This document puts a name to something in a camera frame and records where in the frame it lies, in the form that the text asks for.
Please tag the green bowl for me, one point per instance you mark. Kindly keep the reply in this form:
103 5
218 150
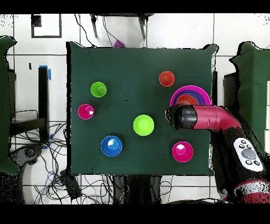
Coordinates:
143 125

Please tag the orange bowl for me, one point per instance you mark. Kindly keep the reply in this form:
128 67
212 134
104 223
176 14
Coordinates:
187 99

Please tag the purple bowl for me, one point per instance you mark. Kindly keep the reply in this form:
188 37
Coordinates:
190 91

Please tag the large pink bowl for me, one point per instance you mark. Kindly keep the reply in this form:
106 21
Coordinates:
190 87

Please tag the small pinkish red bowl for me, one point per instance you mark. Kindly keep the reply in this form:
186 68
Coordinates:
183 156

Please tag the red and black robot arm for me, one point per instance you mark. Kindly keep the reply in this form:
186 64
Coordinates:
211 118

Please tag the dark blue bowl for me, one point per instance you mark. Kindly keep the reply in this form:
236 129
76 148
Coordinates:
111 150

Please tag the orange cup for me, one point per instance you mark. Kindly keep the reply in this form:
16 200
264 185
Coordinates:
166 79

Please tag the green cup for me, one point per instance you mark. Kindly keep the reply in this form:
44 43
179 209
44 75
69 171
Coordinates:
96 87

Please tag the pinkish red cup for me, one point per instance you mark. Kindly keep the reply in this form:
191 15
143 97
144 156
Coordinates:
84 113

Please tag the dark green tablecloth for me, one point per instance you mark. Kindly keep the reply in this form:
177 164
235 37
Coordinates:
105 63

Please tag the small purple object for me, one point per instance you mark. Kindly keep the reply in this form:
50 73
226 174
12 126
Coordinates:
118 44

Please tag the black metal stand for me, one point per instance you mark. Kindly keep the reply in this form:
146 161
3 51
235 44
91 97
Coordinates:
230 90
43 95

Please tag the black power brick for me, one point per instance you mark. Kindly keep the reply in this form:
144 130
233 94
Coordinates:
70 186

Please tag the green cloth covered table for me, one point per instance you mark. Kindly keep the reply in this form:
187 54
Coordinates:
4 105
253 84

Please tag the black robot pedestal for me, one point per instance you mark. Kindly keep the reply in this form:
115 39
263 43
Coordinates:
137 190

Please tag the black camera tripod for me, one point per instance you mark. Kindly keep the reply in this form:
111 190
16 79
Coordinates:
94 27

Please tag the dark grey pedestal leg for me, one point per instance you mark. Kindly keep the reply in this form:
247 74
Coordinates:
29 152

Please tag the black square frame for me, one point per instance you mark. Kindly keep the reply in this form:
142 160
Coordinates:
46 37

